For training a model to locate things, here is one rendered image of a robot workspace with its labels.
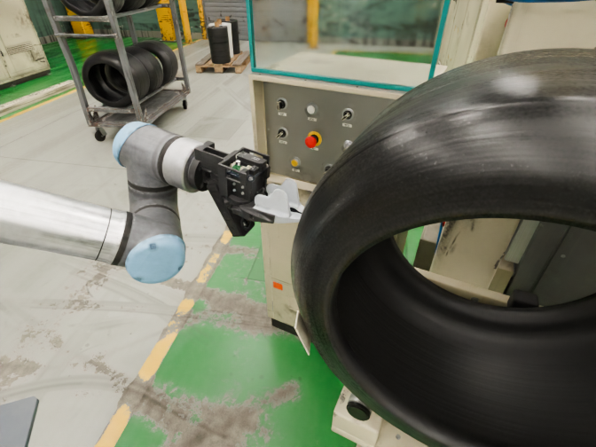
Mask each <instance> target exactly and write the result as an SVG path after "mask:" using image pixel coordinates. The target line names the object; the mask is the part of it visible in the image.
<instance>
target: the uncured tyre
mask: <svg viewBox="0 0 596 447"><path fill-rule="evenodd" d="M477 218H510V219H524V220H534V221H541V222H548V223H555V224H565V225H569V226H574V227H578V228H582V229H586V230H590V231H596V49H584V48H552V49H539V50H530V51H517V52H512V53H507V54H502V55H497V56H494V57H490V58H486V59H480V60H477V61H474V62H471V63H468V64H465V65H463V66H460V67H456V68H453V69H452V70H449V71H447V72H444V73H442V74H439V75H437V76H435V77H433V78H431V79H429V80H427V81H425V82H423V83H422V84H420V85H418V86H416V87H415V88H413V89H411V90H409V91H408V92H406V93H405V94H403V96H401V97H400V98H398V99H397V100H395V101H394V102H393V103H391V104H390V105H389V106H388V107H386V108H385V109H384V110H383V111H382V112H381V113H380V114H378V115H377V116H376V117H375V118H374V119H373V120H372V121H371V122H370V124H369V125H368V126H367V127H366V128H365V129H364V130H363V131H362V133H361V134H360V135H359V136H358V137H357V138H356V139H355V140H354V142H353V143H352V144H351V145H350V146H349V147H348V148H347V149H346V151H345V152H344V153H343V154H342V155H341V156H340V157H339V158H338V160H337V161H336V162H335V163H334V164H333V165H332V166H331V168H329V169H328V170H327V171H326V172H325V174H324V175H323V176H322V177H321V179H320V180H319V182H318V183H317V185H316V186H315V188H314V190H313V191H312V193H311V195H310V196H309V198H308V200H307V202H306V204H305V206H304V209H303V211H302V215H301V218H300V221H299V223H298V226H297V230H296V233H295V235H294V242H293V247H292V253H291V279H292V285H293V290H294V297H295V300H296V302H297V305H298V308H299V311H300V312H301V315H302V319H303V321H304V324H305V325H306V327H307V330H308V332H309V335H310V338H311V339H312V341H313V343H314V345H315V347H316V349H317V350H318V353H319V354H320V356H321V357H322V358H323V359H324V361H325V363H326V364H327V365H328V367H329V368H330V369H331V371H332V372H333V373H334V375H335V376H336V377H337V378H338V379H339V380H340V381H341V383H342V384H343V385H344V386H345V387H346V388H347V389H348V390H349V391H350V392H351V393H352V394H353V395H354V396H356V397H357V398H358V399H359V400H360V401H361V402H362V403H364V404H365V405H366V406H367V407H369V408H370V409H371V410H372V411H374V412H375V413H377V414H378V415H379V416H381V417H382V418H383V419H384V420H386V421H387V422H388V423H390V424H391V425H393V426H394V427H396V428H398V429H400V430H401V431H403V432H404V433H406V434H407V435H409V436H411V437H412V438H414V439H416V440H418V441H420V442H421V443H424V444H425V445H427V446H429V447H596V293H595V294H591V295H588V296H586V297H584V298H581V299H578V300H575V301H572V302H565V303H562V304H557V305H552V306H544V307H535V308H512V307H502V306H495V305H489V304H485V303H481V302H475V301H472V300H468V299H466V298H463V297H461V296H458V295H456V294H453V293H451V292H449V291H447V290H445V289H443V288H441V287H439V286H438V285H436V284H434V283H433V282H431V281H430V280H428V279H427V278H425V277H424V276H423V275H422V274H420V273H419V272H418V271H417V270H416V269H415V268H414V267H413V266H412V265H411V264H410V263H409V262H408V260H407V259H406V258H405V257H404V255H403V253H402V252H401V250H400V249H399V247H398V245H397V243H396V241H395V239H394V237H393V236H394V235H397V234H398V233H401V232H404V231H409V230H411V229H414V228H418V227H421V226H425V225H429V224H437V223H442V222H448V221H455V220H464V219H477Z"/></svg>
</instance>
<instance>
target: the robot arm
mask: <svg viewBox="0 0 596 447"><path fill-rule="evenodd" d="M238 153H239V154H238ZM250 153H255V154H258V155H261V156H262V158H260V157H257V156H254V155H253V154H250ZM236 154H238V155H237V158H236ZM113 155H114V158H115V159H116V161H117V162H118V163H119V164H120V165H121V166H123V167H124V168H126V169H127V179H128V191H129V211H125V210H123V211H119V210H116V209H112V208H106V207H102V206H99V205H96V204H92V203H89V202H85V201H82V200H76V199H72V198H68V197H66V196H62V195H58V194H55V193H51V192H46V191H42V190H38V189H35V188H32V187H28V186H25V185H21V184H15V183H12V182H8V181H4V180H1V179H0V243H3V244H7V245H13V246H17V247H26V248H31V249H36V250H41V251H46V252H51V253H55V254H61V255H70V256H74V257H80V258H84V259H90V260H94V261H99V262H104V263H107V264H110V265H115V266H120V267H125V268H126V271H127V272H128V273H129V275H130V276H131V277H132V278H133V279H135V280H136V281H139V282H141V283H146V284H157V283H161V282H164V281H167V280H169V279H171V278H173V277H175V276H176V274H177V273H178V272H179V271H180V270H182V268H183V266H184V262H185V250H186V248H185V243H184V239H183V234H182V229H181V221H180V215H179V211H178V200H177V188H179V189H182V190H184V191H186V192H189V193H196V192H199V191H201V192H205V191H207V190H208V191H209V193H210V195H211V197H212V198H213V200H214V202H215V204H216V206H217V208H218V210H219V211H220V213H221V215H222V217H223V219H224V221H225V222H226V224H227V226H228V228H229V230H230V232H231V235H232V236H233V237H245V236H246V235H247V234H248V232H249V231H250V230H251V229H252V228H253V227H254V226H255V222H260V223H267V224H274V223H277V224H289V223H299V221H300V218H301V215H302V211H303V209H304V206H303V205H302V204H301V203H300V201H299V194H298V188H297V183H296V182H295V181H294V180H293V179H291V178H287V179H286V180H285V181H284V182H283V184H282V185H276V184H267V179H268V178H269V177H270V172H271V167H270V166H269V163H270V156H269V155H267V154H264V153H259V152H257V151H254V150H251V149H248V148H246V147H244V146H243V147H241V148H240V149H239V150H234V151H233V152H231V153H225V152H222V151H220V150H217V149H215V143H214V142H211V141H206V142H205V143H204V144H203V143H201V142H199V141H196V140H193V139H190V138H188V137H183V136H181V135H178V134H176V133H173V132H170V131H168V130H165V129H161V128H158V127H157V126H155V125H154V124H150V123H144V122H131V123H128V124H126V125H125V126H123V127H122V128H121V129H120V130H119V132H118V133H117V134H116V136H115V138H114V142H113Z"/></svg>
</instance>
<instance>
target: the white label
mask: <svg viewBox="0 0 596 447"><path fill-rule="evenodd" d="M294 329H295V331H296V332H297V334H298V336H299V338H300V340H301V342H302V345H303V347H304V348H305V350H306V352H307V353H308V355H309V354H310V342H311V338H310V335H309V332H308V330H307V327H306V325H305V324H304V321H303V319H302V316H301V314H300V312H299V310H297V314H296V320H295V326H294Z"/></svg>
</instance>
